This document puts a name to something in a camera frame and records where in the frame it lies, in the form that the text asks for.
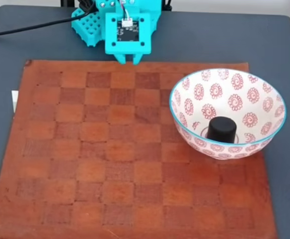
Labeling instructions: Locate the teal camera mount with board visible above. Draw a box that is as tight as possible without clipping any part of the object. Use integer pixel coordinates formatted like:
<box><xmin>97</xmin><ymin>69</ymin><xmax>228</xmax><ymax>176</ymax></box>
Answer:
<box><xmin>104</xmin><ymin>11</ymin><xmax>151</xmax><ymax>55</ymax></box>

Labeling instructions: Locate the white paper slip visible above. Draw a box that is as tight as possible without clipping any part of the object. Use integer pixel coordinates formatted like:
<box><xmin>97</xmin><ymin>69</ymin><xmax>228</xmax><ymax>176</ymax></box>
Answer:
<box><xmin>11</xmin><ymin>90</ymin><xmax>20</xmax><ymax>113</ymax></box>

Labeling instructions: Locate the black cylinder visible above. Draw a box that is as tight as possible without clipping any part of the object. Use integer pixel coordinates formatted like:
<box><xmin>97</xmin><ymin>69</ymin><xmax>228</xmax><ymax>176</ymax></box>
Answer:
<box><xmin>207</xmin><ymin>116</ymin><xmax>238</xmax><ymax>145</ymax></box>

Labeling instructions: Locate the black cable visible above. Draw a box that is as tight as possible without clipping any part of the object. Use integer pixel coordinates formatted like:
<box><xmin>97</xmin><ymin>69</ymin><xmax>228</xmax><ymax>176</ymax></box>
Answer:
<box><xmin>0</xmin><ymin>0</ymin><xmax>133</xmax><ymax>40</ymax></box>

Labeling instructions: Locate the white bowl with red flowers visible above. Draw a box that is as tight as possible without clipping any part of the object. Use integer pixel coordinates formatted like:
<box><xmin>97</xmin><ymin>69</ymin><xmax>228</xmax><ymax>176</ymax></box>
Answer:
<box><xmin>169</xmin><ymin>68</ymin><xmax>287</xmax><ymax>161</ymax></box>

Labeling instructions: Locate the brown wooden chessboard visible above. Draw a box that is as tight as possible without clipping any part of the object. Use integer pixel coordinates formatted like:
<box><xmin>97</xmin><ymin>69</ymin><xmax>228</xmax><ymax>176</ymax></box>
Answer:
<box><xmin>0</xmin><ymin>59</ymin><xmax>278</xmax><ymax>239</ymax></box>

